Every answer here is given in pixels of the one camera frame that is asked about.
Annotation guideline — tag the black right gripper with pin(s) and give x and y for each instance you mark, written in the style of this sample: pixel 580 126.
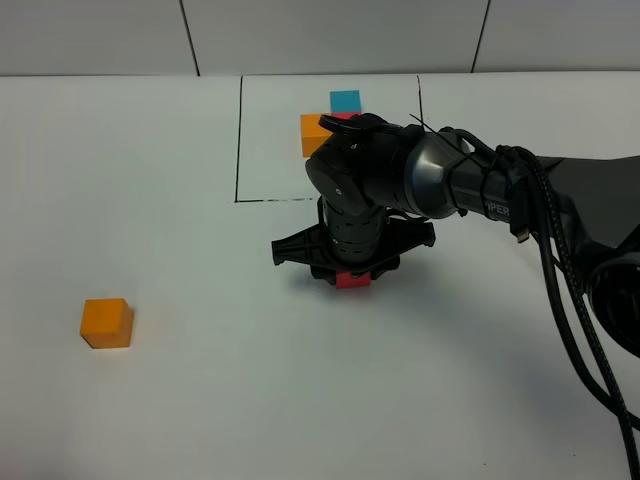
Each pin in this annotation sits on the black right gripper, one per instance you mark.
pixel 371 242

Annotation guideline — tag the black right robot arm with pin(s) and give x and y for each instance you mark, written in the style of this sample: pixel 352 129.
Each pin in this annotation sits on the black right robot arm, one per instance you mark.
pixel 382 185

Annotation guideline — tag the red template block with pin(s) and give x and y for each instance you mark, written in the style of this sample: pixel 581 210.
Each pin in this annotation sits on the red template block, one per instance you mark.
pixel 344 115

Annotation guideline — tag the blue template block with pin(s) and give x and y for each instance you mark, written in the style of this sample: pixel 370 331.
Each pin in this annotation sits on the blue template block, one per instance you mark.
pixel 345 101

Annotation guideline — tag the orange template block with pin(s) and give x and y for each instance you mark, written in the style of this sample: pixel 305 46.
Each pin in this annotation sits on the orange template block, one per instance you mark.
pixel 313 135

